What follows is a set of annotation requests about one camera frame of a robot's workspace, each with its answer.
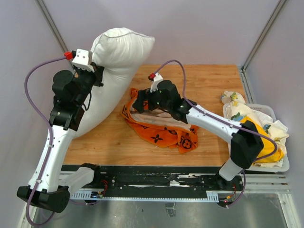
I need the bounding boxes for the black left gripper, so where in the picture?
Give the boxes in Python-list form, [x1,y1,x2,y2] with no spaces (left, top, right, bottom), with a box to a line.
[73,62,105,105]

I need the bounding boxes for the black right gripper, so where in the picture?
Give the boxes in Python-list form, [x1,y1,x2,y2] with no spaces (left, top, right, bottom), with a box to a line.
[133,87,171,113]

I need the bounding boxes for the orange patterned pillowcase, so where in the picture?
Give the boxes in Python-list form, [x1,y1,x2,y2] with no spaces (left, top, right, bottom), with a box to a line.
[121,88,199,153]

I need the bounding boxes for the white pillow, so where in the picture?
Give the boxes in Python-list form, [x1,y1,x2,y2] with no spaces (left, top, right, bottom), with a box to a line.
[75,28,155,137]

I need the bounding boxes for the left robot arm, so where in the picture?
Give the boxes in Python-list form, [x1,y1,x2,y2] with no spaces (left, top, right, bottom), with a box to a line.
[17,64,104,213]

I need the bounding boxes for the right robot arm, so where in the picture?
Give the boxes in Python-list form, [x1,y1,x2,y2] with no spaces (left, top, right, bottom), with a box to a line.
[133,80,264,190]

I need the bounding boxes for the white cartoon print cloth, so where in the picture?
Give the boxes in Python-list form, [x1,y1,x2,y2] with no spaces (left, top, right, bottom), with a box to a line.
[221,91,284,168]

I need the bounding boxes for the yellow cloth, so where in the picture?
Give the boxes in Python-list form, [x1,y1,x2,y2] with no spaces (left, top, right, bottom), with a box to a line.
[240,115,289,163]

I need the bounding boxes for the white plastic laundry basket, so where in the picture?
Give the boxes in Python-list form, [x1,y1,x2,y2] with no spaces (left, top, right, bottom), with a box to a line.
[226,103,291,173]

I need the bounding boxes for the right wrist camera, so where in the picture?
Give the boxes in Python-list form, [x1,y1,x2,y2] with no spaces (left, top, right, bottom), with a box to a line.
[148,73,163,93]

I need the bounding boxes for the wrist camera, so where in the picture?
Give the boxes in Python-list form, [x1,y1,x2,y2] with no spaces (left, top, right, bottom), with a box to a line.
[148,73,163,93]
[72,49,95,72]

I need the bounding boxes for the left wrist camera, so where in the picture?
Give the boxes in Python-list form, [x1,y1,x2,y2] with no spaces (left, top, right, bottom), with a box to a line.
[72,49,95,72]

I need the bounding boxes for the left aluminium frame post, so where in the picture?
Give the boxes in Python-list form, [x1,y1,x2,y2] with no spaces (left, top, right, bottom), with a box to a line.
[35,0,68,52]

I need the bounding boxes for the aluminium frame post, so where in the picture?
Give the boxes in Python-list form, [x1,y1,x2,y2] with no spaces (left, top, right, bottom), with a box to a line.
[241,0,289,71]
[35,0,68,52]

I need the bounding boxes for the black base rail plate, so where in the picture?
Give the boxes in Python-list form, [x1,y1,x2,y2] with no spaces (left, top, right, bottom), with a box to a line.
[61,165,244,197]

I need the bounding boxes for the grey slotted cable duct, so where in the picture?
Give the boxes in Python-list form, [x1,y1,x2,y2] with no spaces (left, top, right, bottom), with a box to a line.
[70,189,219,203]

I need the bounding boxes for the right aluminium frame post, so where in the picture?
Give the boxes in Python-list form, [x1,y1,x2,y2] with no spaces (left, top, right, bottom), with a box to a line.
[241,0,289,71]

